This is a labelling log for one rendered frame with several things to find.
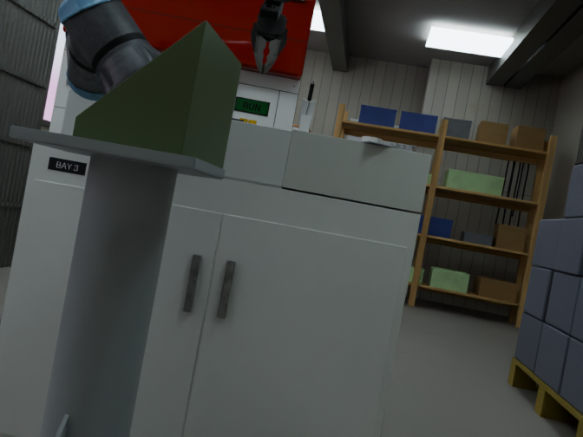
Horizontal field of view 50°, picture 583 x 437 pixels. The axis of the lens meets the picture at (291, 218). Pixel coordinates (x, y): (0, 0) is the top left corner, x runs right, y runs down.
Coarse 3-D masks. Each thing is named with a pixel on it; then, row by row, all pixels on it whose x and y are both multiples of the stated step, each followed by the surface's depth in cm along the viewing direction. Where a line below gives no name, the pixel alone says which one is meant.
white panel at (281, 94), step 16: (64, 48) 211; (64, 64) 211; (64, 80) 211; (240, 80) 214; (256, 80) 214; (272, 80) 214; (288, 80) 214; (64, 96) 212; (240, 96) 214; (256, 96) 214; (272, 96) 214; (288, 96) 214; (64, 112) 212; (240, 112) 214; (272, 112) 214; (288, 112) 214; (288, 128) 214
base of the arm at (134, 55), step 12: (120, 36) 112; (132, 36) 113; (144, 36) 116; (108, 48) 111; (120, 48) 111; (132, 48) 112; (144, 48) 113; (96, 60) 113; (108, 60) 111; (120, 60) 110; (132, 60) 110; (144, 60) 110; (96, 72) 115; (108, 72) 111; (120, 72) 110; (132, 72) 109; (108, 84) 113
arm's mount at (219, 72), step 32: (192, 32) 104; (160, 64) 104; (192, 64) 104; (224, 64) 118; (128, 96) 105; (160, 96) 104; (192, 96) 104; (224, 96) 122; (96, 128) 106; (128, 128) 105; (160, 128) 104; (192, 128) 106; (224, 128) 127
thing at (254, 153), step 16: (80, 96) 150; (80, 112) 150; (64, 128) 150; (240, 128) 151; (256, 128) 152; (272, 128) 152; (240, 144) 151; (256, 144) 152; (272, 144) 152; (288, 144) 152; (224, 160) 151; (240, 160) 152; (256, 160) 152; (272, 160) 152; (240, 176) 152; (256, 176) 152; (272, 176) 152
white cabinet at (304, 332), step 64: (64, 192) 150; (192, 192) 151; (256, 192) 152; (64, 256) 150; (192, 256) 151; (256, 256) 152; (320, 256) 152; (384, 256) 153; (192, 320) 151; (256, 320) 152; (320, 320) 152; (384, 320) 153; (0, 384) 150; (192, 384) 152; (256, 384) 152; (320, 384) 153; (384, 384) 153
